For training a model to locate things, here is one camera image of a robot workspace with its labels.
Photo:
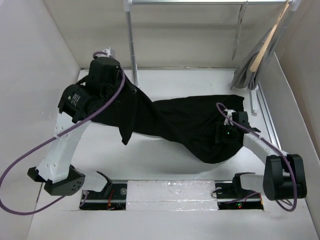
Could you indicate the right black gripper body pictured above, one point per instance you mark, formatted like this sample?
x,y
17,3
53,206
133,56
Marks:
x,y
227,133

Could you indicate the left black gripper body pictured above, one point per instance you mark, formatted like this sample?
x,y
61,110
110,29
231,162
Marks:
x,y
113,89

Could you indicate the black trousers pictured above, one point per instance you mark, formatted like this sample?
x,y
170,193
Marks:
x,y
191,121

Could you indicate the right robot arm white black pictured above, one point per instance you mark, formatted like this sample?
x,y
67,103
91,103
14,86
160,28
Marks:
x,y
284,175

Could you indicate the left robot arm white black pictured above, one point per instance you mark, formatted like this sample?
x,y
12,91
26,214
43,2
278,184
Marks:
x,y
78,105

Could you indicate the wooden hanger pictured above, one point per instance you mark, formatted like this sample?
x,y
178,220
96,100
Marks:
x,y
254,67

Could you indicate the grey hanging garment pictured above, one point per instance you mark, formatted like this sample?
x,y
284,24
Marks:
x,y
242,76

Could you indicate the silver clothes rack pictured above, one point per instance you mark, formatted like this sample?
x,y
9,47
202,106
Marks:
x,y
181,48

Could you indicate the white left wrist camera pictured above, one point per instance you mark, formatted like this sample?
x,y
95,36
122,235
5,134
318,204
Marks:
x,y
108,52

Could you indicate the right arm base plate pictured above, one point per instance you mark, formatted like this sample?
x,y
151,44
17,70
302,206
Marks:
x,y
230,198

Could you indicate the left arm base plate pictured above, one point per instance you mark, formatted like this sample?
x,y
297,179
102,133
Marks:
x,y
115,201

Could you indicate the grey wire hanger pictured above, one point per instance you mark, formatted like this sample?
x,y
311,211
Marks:
x,y
241,14

